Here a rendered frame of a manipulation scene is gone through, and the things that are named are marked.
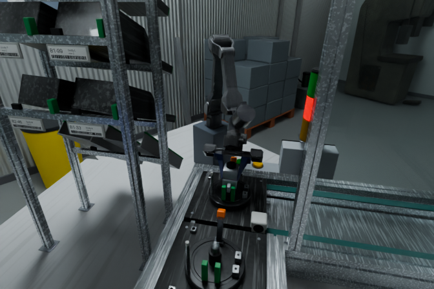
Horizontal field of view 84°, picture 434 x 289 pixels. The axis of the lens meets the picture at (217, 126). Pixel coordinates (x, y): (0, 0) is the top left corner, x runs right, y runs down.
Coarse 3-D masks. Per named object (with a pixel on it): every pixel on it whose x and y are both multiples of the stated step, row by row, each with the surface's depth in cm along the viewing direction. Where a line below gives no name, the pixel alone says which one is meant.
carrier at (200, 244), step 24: (192, 240) 64; (216, 240) 60; (240, 240) 64; (264, 240) 64; (168, 264) 57; (192, 264) 55; (216, 264) 50; (240, 264) 55; (264, 264) 57; (192, 288) 52; (216, 288) 50; (240, 288) 52; (264, 288) 52
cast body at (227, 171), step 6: (228, 162) 75; (228, 168) 74; (234, 168) 74; (228, 174) 73; (234, 174) 73; (222, 180) 74; (228, 180) 73; (234, 180) 73; (228, 186) 72; (228, 192) 73
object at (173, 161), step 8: (112, 128) 72; (112, 136) 72; (120, 136) 75; (144, 136) 66; (152, 136) 70; (120, 144) 71; (144, 144) 66; (152, 144) 70; (144, 152) 73; (152, 152) 71; (176, 160) 86; (176, 168) 90
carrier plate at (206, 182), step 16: (208, 176) 89; (240, 176) 89; (208, 192) 81; (256, 192) 81; (192, 208) 74; (208, 208) 74; (256, 208) 74; (208, 224) 70; (224, 224) 69; (240, 224) 69
